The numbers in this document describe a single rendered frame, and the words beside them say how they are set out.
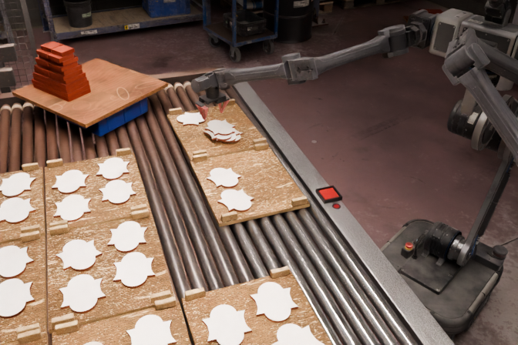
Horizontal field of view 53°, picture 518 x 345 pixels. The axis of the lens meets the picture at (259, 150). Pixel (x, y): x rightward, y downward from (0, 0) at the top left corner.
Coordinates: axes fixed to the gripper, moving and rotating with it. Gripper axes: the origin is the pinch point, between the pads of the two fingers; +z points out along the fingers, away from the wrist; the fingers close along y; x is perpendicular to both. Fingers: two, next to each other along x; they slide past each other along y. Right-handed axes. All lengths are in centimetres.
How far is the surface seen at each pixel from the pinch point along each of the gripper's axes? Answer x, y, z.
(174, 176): -16.7, -32.8, 9.4
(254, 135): -16.2, 10.7, 7.6
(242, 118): -0.7, 17.1, 7.7
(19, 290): -37, -102, 7
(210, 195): -37.0, -30.7, 7.6
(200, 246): -55, -49, 9
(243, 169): -32.7, -10.4, 7.5
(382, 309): -111, -25, 9
